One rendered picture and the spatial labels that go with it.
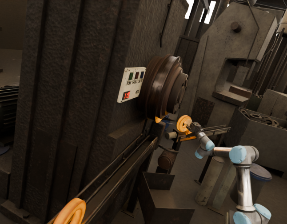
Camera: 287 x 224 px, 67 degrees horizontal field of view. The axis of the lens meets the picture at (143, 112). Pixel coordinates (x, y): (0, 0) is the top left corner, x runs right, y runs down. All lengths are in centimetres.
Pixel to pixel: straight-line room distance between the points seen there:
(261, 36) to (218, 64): 76
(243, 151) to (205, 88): 271
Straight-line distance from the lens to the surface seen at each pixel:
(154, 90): 129
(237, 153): 161
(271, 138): 371
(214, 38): 421
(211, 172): 228
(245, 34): 411
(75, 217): 99
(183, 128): 202
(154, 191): 133
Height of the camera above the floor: 139
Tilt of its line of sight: 18 degrees down
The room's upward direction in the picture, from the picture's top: 16 degrees clockwise
